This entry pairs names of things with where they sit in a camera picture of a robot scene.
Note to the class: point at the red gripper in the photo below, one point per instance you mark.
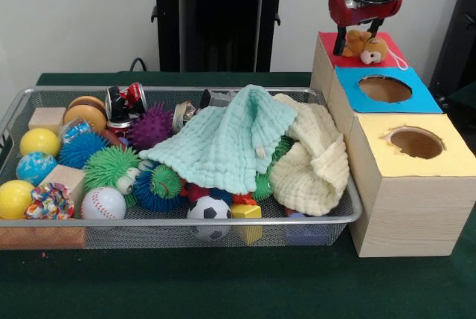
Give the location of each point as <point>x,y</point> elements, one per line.
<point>366,12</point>

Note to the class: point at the brown plush monkey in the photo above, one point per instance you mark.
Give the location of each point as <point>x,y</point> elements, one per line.
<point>372,50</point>

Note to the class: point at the cream waffle cloth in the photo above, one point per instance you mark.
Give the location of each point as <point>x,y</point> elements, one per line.
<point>308,185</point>

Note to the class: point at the mint green waffle cloth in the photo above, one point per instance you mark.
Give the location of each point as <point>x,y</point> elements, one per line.
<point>215,148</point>

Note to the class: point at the wooden box with three holes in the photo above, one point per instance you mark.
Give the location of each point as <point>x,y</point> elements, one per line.
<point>409,215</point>

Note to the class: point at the black chair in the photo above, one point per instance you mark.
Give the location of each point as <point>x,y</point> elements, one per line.
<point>457,55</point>

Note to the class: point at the black and white soccer ball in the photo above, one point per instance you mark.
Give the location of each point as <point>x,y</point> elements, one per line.
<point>208,209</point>

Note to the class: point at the green spiky toy with eyes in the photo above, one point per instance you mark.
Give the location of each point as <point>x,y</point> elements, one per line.
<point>108,166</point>

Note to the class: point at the toy hamburger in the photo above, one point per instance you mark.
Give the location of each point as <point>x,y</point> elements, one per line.
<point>85,114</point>

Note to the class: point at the dark green table cloth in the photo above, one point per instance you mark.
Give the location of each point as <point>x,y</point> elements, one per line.
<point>223,285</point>

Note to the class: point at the blue spiky ball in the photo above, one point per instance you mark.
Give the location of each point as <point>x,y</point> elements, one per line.
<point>82,149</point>

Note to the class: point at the white baseball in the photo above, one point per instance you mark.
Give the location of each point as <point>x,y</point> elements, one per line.
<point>103,205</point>

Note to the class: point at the yellow ball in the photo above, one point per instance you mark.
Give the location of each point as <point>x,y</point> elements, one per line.
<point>15,198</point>
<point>39,142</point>

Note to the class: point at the blue globe ball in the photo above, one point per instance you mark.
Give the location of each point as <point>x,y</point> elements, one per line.
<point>35,168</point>

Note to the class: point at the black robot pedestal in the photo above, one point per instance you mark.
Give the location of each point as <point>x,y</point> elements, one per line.
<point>223,18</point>

